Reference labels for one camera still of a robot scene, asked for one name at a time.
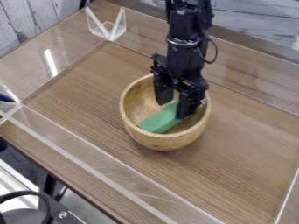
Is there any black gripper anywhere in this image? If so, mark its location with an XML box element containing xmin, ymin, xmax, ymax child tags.
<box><xmin>150</xmin><ymin>38</ymin><xmax>208</xmax><ymax>119</ymax></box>

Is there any green rectangular block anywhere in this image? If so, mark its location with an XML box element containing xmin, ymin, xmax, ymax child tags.
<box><xmin>137</xmin><ymin>102</ymin><xmax>182</xmax><ymax>134</ymax></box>

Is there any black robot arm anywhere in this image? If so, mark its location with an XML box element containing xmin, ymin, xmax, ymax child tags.
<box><xmin>150</xmin><ymin>0</ymin><xmax>216</xmax><ymax>120</ymax></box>

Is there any brown wooden bowl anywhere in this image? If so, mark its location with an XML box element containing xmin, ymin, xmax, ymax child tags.
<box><xmin>118</xmin><ymin>74</ymin><xmax>210</xmax><ymax>151</ymax></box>

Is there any clear acrylic tray barrier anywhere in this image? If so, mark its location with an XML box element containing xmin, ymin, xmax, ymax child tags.
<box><xmin>0</xmin><ymin>1</ymin><xmax>299</xmax><ymax>224</ymax></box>

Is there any blue object at edge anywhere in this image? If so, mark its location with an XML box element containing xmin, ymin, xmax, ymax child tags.
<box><xmin>0</xmin><ymin>93</ymin><xmax>16</xmax><ymax>152</ymax></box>

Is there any black table leg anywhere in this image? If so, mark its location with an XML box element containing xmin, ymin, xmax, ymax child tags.
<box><xmin>42</xmin><ymin>174</ymin><xmax>57</xmax><ymax>196</ymax></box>

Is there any black cable loop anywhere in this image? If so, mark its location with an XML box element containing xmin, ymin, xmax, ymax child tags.
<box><xmin>0</xmin><ymin>190</ymin><xmax>54</xmax><ymax>224</ymax></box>

